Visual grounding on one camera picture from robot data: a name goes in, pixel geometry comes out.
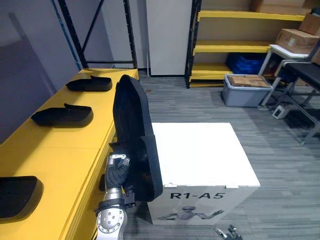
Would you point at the plain brown cardboard box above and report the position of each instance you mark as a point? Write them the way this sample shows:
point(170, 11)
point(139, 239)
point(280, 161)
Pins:
point(311, 25)

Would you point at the black metal rack frame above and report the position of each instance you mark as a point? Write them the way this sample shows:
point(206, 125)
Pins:
point(130, 37)

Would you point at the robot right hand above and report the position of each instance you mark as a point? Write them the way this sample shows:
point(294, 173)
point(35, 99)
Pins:
point(230, 234)

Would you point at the white power socket box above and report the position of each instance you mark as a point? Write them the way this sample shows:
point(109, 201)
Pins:
point(279, 111)

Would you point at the blue plastic crate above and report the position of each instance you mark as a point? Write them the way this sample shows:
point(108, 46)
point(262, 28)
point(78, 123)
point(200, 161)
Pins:
point(246, 63)

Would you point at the brown cardboard box in bin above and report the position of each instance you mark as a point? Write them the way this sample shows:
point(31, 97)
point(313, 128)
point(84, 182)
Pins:
point(260, 81)
point(238, 81)

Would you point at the white cardboard box R1-A5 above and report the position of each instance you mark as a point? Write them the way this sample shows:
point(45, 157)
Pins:
point(200, 155)

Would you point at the printed brown cardboard box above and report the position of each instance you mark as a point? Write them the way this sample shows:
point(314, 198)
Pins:
point(296, 41)

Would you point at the low yellow shelf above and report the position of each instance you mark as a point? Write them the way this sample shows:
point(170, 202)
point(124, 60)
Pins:
point(62, 157)

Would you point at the white upright panel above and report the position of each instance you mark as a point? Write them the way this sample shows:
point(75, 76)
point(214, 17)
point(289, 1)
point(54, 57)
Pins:
point(168, 37)

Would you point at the white metal side table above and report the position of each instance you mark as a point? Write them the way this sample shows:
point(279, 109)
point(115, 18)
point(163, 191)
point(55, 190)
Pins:
point(277, 49)

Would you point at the black padded bench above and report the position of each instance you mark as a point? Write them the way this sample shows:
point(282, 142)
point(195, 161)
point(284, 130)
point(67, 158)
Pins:
point(305, 72)

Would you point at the grey plastic bin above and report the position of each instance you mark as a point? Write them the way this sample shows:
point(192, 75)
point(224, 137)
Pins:
point(242, 97)

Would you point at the flat brown cardboard box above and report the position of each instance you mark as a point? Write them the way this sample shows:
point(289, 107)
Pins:
point(282, 6)

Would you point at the yellow and black shelving unit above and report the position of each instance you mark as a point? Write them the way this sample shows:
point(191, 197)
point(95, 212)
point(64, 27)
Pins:
point(232, 49)

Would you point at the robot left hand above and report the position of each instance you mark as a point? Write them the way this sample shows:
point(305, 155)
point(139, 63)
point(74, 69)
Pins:
point(116, 172)

